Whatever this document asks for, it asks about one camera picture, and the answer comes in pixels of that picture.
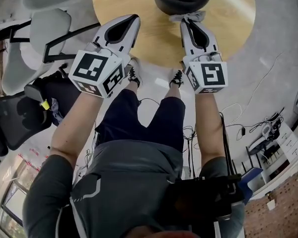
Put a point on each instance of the black office chair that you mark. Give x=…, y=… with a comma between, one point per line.
x=15, y=123

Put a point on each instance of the crumpled blue cloth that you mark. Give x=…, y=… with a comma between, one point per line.
x=56, y=111

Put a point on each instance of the yellow cup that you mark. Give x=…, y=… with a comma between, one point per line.
x=45, y=104

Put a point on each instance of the round wooden table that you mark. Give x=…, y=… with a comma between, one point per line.
x=159, y=41

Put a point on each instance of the person's grey shirt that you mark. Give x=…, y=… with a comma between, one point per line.
x=129, y=190

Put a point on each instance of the window with black frame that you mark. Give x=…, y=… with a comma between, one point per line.
x=12, y=207

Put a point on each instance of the person's right forearm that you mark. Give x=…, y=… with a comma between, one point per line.
x=208, y=128

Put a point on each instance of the black chest pack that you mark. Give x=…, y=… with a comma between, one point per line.
x=203, y=197

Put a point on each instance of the person's right shoe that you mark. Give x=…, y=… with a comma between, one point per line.
x=176, y=79

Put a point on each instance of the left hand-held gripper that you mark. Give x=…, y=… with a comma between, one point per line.
x=89, y=68

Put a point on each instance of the white drawer cabinet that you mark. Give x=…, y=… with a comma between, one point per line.
x=290, y=142

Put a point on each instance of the blue chair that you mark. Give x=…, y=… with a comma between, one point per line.
x=252, y=180

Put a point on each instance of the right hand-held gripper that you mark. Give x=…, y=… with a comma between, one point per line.
x=211, y=76

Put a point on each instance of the person's dark shorts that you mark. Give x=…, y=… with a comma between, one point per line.
x=129, y=123

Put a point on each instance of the person's right leg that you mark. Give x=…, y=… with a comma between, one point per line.
x=172, y=93

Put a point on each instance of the grey cloth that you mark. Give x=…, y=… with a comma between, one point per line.
x=188, y=16

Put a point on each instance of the person's leg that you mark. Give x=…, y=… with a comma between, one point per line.
x=172, y=93
x=133, y=87

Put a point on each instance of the person's left forearm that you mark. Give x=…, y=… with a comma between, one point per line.
x=74, y=130

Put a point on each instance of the person's left leg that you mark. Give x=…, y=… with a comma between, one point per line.
x=133, y=87

